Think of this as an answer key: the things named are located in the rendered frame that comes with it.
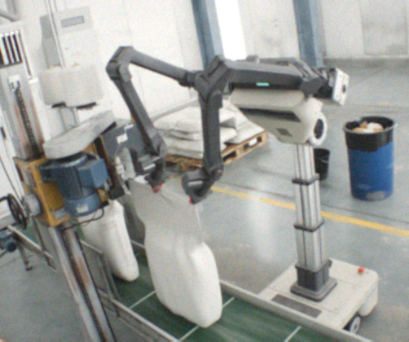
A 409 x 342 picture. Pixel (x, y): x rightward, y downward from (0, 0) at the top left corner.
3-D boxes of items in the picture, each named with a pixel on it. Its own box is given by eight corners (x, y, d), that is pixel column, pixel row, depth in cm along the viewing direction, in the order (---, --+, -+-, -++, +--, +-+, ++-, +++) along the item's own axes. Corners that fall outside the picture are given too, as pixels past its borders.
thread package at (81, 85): (112, 98, 176) (103, 58, 170) (77, 110, 166) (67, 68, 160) (92, 98, 188) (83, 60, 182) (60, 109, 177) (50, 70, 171)
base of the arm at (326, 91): (318, 68, 158) (314, 98, 158) (307, 61, 152) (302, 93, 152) (338, 68, 152) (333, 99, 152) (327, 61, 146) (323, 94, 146)
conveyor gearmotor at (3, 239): (24, 249, 333) (19, 233, 328) (9, 257, 324) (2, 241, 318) (12, 238, 354) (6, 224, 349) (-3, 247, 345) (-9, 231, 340)
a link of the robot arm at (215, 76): (222, 67, 118) (206, 48, 124) (204, 105, 127) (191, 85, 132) (325, 77, 144) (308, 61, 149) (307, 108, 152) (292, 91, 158)
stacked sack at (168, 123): (212, 116, 533) (210, 105, 528) (172, 133, 495) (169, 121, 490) (190, 114, 565) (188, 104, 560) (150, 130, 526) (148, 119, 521)
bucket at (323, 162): (337, 173, 429) (336, 149, 420) (323, 185, 410) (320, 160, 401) (313, 169, 450) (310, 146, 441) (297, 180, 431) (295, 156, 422)
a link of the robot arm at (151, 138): (127, 61, 158) (112, 60, 166) (116, 68, 156) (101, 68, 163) (170, 149, 182) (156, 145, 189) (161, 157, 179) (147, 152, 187)
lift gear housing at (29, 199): (44, 215, 186) (36, 193, 182) (32, 221, 183) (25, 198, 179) (35, 210, 193) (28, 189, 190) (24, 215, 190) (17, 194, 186)
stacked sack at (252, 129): (271, 130, 559) (270, 119, 553) (238, 147, 518) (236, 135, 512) (246, 128, 589) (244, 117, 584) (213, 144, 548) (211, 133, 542)
